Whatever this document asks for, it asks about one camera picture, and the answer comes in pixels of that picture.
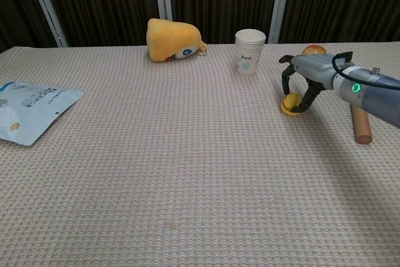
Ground yellow bowl-shaped half shell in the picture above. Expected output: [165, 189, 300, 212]
[281, 97, 303, 116]

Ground yellow plush toy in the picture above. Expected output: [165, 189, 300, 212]
[146, 18, 208, 63]

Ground blue white mask package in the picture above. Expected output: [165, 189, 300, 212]
[0, 81, 85, 147]

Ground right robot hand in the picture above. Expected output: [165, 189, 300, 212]
[278, 51, 354, 114]

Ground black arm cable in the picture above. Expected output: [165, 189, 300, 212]
[331, 52, 400, 90]

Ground white paper cup stack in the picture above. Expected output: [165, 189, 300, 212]
[234, 28, 267, 76]

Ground dark ribbed backdrop curtain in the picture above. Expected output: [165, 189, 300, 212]
[0, 0, 400, 53]

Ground orange fruit jelly cup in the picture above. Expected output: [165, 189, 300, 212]
[302, 44, 328, 57]

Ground beige woven tablecloth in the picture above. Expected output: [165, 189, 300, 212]
[0, 41, 400, 267]

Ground wooden rolling pin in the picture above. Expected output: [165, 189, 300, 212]
[351, 104, 373, 145]

